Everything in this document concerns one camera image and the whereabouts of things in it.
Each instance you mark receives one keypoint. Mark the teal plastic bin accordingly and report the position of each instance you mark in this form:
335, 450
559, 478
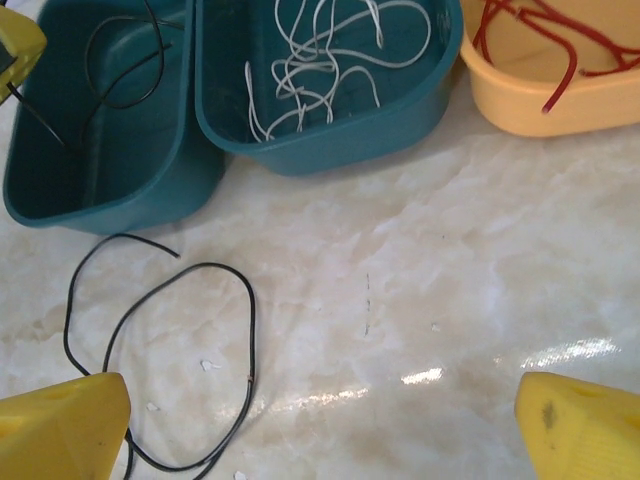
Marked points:
360, 145
150, 165

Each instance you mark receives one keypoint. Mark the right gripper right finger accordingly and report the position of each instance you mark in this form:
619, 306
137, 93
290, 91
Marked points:
585, 430

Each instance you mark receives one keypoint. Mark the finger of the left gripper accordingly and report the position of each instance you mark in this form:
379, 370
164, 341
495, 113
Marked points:
20, 77
22, 37

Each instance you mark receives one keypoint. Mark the orange plastic bin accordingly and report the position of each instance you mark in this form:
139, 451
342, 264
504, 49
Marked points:
550, 122

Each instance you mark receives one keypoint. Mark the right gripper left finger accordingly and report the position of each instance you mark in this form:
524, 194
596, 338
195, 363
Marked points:
55, 430

